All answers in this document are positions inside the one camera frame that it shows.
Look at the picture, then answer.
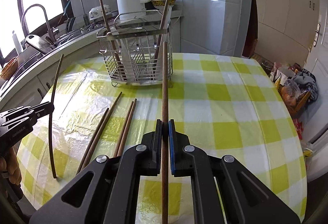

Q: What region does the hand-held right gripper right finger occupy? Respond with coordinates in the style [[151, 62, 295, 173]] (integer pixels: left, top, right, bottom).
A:
[[168, 119, 301, 224]]

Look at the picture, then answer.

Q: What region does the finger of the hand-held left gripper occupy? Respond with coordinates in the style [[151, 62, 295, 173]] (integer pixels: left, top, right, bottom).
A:
[[5, 101, 55, 115], [8, 107, 55, 124]]

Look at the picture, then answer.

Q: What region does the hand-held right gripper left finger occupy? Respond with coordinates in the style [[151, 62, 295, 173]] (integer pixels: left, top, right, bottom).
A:
[[29, 119, 164, 224]]

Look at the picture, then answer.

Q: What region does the brown wooden chopstick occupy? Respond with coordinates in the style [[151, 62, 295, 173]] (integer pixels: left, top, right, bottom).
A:
[[152, 0, 174, 65], [77, 108, 110, 174], [161, 41, 170, 224], [48, 54, 64, 179], [97, 0, 127, 82], [76, 92, 123, 175], [113, 101, 135, 158], [117, 98, 138, 158]]

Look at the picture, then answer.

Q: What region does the steel wire utensil rack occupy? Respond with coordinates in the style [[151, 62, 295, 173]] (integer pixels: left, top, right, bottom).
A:
[[96, 10, 174, 88]]

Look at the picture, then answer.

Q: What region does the person's left hand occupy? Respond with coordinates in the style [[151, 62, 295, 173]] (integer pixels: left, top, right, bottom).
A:
[[0, 155, 19, 182]]

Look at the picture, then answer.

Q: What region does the steel kitchen sink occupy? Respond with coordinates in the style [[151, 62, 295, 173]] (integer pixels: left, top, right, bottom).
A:
[[0, 26, 98, 78]]

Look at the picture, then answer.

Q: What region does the woven basket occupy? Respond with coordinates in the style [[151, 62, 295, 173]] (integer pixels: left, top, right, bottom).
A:
[[0, 57, 18, 79]]

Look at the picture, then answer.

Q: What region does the green checked tablecloth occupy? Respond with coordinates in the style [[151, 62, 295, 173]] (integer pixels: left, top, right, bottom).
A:
[[17, 53, 308, 224]]

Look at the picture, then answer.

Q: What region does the white bottle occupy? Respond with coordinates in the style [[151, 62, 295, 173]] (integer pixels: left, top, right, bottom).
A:
[[11, 30, 23, 54]]

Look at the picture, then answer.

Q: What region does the tall steel faucet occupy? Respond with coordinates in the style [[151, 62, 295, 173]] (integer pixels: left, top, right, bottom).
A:
[[21, 4, 59, 43]]

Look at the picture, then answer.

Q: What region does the small steel faucet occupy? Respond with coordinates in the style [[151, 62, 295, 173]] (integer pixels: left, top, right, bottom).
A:
[[67, 0, 90, 26]]

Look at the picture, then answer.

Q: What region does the white patterned bowl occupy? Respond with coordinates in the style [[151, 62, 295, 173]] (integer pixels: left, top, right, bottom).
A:
[[88, 6, 112, 22]]

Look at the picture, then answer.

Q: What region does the yellow patterned bowl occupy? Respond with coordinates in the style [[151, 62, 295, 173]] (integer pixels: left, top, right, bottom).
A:
[[151, 0, 177, 8]]

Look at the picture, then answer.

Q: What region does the pile of clothes and bags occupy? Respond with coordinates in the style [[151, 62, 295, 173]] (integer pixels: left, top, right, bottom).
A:
[[260, 60, 319, 117]]

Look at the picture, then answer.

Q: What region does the white panelled door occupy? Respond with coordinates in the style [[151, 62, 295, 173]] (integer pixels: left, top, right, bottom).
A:
[[304, 0, 328, 137]]

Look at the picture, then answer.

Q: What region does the blue handled brush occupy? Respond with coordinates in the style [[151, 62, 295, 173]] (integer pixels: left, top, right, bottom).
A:
[[64, 0, 75, 19]]

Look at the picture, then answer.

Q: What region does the metal door handle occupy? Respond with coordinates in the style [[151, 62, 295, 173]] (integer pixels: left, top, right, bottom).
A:
[[314, 23, 321, 47]]

